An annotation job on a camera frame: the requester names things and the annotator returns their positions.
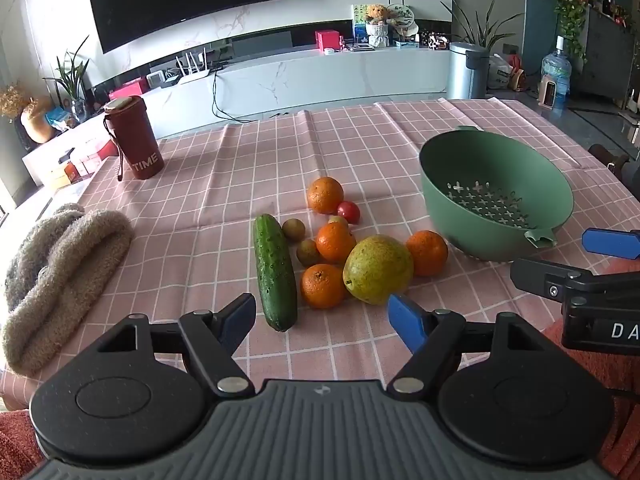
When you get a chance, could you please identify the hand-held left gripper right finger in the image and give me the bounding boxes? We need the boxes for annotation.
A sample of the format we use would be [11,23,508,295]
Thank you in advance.
[387,294,546,396]

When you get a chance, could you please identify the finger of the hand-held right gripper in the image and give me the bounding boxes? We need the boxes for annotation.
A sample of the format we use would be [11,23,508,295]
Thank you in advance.
[582,228,640,259]
[510,258,597,303]

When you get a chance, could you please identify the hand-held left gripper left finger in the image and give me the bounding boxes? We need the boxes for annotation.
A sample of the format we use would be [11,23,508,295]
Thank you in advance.
[97,292,257,396]

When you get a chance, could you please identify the orange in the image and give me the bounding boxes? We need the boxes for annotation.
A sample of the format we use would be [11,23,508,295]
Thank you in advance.
[405,230,449,277]
[307,176,345,215]
[300,263,349,309]
[316,222,357,264]

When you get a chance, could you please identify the green plastic colander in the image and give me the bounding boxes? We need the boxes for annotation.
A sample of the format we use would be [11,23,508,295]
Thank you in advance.
[419,126,574,263]

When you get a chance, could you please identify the yellow-green pear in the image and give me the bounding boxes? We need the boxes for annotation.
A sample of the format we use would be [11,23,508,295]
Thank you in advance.
[342,235,415,306]

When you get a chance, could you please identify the green cucumber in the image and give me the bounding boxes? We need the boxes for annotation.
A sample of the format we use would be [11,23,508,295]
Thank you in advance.
[254,214,299,332]

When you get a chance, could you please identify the dark brown object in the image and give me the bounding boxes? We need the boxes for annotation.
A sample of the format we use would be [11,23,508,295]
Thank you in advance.
[588,143,640,187]

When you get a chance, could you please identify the pink checked tablecloth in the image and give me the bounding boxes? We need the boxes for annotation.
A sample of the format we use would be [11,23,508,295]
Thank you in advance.
[0,97,640,411]

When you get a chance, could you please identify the small beige heater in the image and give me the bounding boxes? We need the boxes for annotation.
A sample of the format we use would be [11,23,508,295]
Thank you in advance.
[538,74,559,109]

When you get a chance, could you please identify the beige knitted hat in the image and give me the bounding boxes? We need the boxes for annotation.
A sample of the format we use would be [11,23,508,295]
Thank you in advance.
[2,203,135,376]

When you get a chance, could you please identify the grey tall cabinet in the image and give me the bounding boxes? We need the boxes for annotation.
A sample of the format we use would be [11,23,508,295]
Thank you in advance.
[555,5,640,107]

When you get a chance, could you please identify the large blue water bottle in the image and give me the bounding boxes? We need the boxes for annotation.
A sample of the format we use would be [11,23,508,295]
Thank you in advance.
[541,36,573,99]

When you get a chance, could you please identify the white plastic bag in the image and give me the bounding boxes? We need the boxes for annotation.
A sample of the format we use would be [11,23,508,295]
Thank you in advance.
[487,53,516,90]

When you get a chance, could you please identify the silver trash can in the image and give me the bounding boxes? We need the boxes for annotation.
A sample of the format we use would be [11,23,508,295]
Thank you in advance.
[447,42,491,101]

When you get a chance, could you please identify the stack of cardboard boxes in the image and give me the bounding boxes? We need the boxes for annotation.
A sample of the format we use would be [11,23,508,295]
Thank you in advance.
[49,139,119,189]

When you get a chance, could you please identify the trailing ivy plant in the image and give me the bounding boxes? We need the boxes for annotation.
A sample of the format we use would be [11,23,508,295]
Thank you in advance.
[515,0,597,63]

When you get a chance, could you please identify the white router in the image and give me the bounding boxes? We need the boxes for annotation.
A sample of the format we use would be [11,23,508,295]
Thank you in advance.
[176,51,214,85]

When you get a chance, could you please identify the white marble media cabinet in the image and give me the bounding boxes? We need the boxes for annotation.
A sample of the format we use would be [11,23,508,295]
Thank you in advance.
[22,49,451,171]

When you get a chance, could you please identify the red flat box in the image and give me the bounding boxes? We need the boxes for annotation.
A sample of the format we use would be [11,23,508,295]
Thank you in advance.
[109,79,151,102]

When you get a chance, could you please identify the long-leaved potted plant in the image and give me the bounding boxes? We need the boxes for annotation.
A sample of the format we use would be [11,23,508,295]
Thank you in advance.
[442,0,522,54]

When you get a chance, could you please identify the person's coral fleece clothing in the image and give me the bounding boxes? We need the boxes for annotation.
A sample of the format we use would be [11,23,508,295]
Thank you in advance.
[0,409,47,480]

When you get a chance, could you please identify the orange round vase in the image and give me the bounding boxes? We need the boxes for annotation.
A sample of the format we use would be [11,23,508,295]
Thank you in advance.
[20,97,57,144]

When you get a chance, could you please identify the pink box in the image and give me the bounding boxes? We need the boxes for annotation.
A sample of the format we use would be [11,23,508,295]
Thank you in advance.
[315,30,344,52]

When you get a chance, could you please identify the slim green potted plant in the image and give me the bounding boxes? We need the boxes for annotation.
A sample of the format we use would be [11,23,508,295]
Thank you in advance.
[44,35,94,117]

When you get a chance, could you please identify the teddy bear bouquet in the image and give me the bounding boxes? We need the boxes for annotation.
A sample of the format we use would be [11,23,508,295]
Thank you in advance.
[364,4,392,49]

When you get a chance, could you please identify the round decorative plate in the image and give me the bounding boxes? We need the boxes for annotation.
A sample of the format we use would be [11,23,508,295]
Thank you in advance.
[387,4,417,29]

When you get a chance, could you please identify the blue green picture card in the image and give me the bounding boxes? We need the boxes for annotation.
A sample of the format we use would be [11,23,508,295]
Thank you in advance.
[352,3,372,42]

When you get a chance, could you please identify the dried yellow flowers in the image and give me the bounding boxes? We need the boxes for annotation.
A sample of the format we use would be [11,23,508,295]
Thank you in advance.
[0,84,32,122]

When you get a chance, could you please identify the red tumbler with strap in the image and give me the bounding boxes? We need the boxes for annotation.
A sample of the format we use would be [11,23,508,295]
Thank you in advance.
[103,95,165,182]

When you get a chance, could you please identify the black cable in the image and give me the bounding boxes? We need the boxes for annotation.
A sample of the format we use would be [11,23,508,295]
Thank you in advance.
[212,70,263,124]

